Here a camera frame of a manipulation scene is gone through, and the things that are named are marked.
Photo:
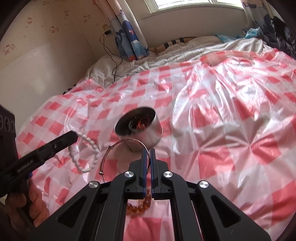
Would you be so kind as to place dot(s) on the black down jacket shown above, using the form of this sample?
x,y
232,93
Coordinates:
x,y
277,35

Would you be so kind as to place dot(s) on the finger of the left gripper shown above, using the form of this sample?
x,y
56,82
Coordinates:
x,y
36,158

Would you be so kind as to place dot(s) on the window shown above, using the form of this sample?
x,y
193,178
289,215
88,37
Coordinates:
x,y
161,5

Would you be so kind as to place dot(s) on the blue plastic bag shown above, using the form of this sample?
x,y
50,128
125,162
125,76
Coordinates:
x,y
250,33

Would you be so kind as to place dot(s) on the white bed quilt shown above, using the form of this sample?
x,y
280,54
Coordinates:
x,y
104,72

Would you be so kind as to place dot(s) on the white headboard panel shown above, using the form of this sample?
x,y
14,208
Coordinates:
x,y
43,72

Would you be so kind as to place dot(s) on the silver bangle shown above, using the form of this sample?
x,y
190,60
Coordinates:
x,y
121,151

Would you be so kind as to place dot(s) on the wall power socket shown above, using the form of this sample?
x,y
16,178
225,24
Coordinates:
x,y
107,30

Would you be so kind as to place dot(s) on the striped pillow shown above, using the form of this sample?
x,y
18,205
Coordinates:
x,y
165,46

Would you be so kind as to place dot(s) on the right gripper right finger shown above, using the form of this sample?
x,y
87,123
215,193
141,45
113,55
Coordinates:
x,y
199,211

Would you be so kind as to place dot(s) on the blue cartoon curtain left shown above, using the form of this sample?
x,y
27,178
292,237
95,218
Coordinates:
x,y
126,39

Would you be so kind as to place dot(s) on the cartoon curtain right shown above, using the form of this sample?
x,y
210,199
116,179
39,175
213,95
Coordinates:
x,y
260,13

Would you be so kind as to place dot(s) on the round metal tin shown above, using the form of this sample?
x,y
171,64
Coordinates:
x,y
140,123

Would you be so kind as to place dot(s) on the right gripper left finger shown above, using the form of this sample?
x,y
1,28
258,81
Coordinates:
x,y
97,212

